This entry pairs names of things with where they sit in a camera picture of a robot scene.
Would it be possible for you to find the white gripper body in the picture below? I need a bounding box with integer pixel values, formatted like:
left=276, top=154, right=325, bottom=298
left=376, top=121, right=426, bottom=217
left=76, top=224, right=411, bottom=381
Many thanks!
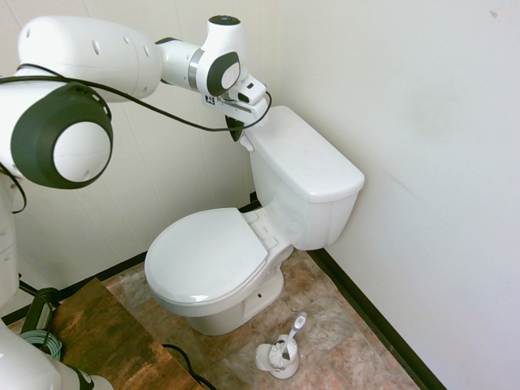
left=204, top=94, right=271, bottom=126

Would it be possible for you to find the white toilet tank lid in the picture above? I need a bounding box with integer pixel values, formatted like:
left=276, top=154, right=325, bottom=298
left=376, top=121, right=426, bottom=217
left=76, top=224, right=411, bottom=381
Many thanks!
left=243, top=105, right=366, bottom=204

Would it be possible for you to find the white toilet tank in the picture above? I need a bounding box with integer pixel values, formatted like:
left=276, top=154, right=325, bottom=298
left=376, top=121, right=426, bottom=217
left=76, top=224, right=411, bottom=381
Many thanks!
left=248, top=140, right=361, bottom=251

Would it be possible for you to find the white toilet seat lid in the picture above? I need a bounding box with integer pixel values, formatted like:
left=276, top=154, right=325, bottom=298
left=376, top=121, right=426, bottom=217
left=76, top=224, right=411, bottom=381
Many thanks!
left=145, top=206, right=270, bottom=305

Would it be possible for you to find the white toilet bowl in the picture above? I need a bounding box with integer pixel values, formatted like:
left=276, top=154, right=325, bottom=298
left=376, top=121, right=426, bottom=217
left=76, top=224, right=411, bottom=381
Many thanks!
left=144, top=205, right=293, bottom=336

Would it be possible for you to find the white toilet brush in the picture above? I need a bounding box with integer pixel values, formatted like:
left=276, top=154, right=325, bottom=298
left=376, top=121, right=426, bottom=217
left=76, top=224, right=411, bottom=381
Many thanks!
left=275, top=311, right=309, bottom=362

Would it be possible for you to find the white toilet brush holder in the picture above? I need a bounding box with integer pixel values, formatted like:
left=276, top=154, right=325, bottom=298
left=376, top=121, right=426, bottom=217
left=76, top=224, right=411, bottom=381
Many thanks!
left=254, top=333, right=301, bottom=381

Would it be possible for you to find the short black baseboard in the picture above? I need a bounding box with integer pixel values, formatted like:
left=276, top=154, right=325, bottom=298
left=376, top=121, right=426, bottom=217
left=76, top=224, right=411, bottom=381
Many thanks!
left=0, top=193, right=265, bottom=326

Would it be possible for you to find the long black baseboard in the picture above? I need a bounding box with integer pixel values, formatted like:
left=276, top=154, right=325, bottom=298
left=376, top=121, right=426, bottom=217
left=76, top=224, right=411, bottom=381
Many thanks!
left=306, top=247, right=448, bottom=390

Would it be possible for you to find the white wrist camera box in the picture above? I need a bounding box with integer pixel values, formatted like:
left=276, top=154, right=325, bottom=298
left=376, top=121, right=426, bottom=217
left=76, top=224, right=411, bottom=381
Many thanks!
left=235, top=79, right=267, bottom=106

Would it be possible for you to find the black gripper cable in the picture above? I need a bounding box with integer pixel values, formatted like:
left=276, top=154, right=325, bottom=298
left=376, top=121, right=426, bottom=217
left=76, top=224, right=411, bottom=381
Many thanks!
left=0, top=63, right=272, bottom=133

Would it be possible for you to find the black cable on floor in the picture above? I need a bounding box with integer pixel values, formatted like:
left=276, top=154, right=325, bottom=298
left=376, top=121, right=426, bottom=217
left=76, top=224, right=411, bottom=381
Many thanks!
left=161, top=343, right=220, bottom=390

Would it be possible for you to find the green coiled cable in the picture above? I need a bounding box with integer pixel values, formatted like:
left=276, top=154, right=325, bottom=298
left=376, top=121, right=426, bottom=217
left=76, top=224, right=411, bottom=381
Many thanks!
left=18, top=331, right=64, bottom=362

